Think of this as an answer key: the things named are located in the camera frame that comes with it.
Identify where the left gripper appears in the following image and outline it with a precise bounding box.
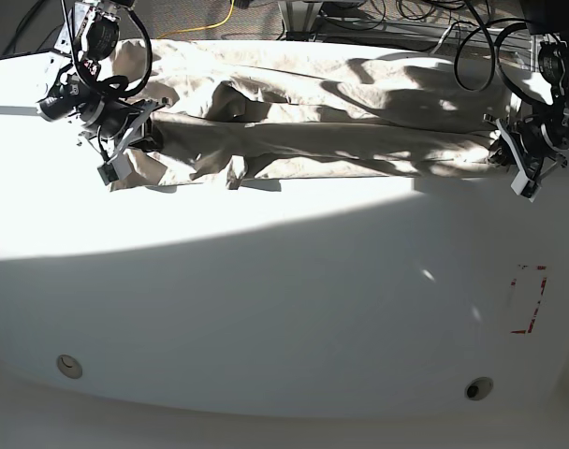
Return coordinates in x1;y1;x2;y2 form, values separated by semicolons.
483;114;568;186

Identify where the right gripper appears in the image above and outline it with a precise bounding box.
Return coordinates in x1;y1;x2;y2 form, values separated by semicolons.
77;97;170;162

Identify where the beige t-shirt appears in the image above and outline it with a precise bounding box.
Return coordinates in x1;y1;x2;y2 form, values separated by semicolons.
112;40;520;190

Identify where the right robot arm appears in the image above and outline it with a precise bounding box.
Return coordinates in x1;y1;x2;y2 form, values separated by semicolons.
36;1;164;162

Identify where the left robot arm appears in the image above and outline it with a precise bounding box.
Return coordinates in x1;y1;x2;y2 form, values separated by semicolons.
485;1;569;201

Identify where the red tape rectangle marking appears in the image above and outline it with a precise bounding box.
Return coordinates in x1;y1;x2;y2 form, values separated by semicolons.
507;265;548;335

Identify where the right round table grommet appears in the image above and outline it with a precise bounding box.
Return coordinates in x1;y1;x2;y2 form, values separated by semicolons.
464;377;494;401

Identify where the round table grommet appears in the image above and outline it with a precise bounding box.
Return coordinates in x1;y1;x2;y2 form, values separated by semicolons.
56;355;83;380
464;377;494;401

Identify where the left round table grommet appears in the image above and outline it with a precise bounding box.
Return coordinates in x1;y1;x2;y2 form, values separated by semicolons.
56;355;83;380

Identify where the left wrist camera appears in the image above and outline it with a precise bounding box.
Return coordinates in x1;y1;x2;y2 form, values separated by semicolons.
511;171;541;202

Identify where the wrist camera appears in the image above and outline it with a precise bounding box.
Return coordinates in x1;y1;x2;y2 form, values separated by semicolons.
97;154;132;186
511;171;541;202

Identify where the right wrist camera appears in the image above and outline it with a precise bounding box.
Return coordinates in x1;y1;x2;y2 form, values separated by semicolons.
97;154;132;186

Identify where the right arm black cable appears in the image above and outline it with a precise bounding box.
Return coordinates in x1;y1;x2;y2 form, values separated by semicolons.
57;0;153;123

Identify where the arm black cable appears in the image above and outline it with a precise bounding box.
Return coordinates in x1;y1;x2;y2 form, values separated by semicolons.
57;0;153;123
452;0;547;99

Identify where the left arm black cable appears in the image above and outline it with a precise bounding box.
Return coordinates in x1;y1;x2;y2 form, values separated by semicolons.
452;0;547;99

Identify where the yellow cable on floor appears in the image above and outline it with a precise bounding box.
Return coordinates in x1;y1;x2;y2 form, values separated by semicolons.
153;0;234;41

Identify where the aluminium frame with cables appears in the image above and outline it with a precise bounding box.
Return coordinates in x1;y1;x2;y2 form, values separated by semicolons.
277;1;550;71

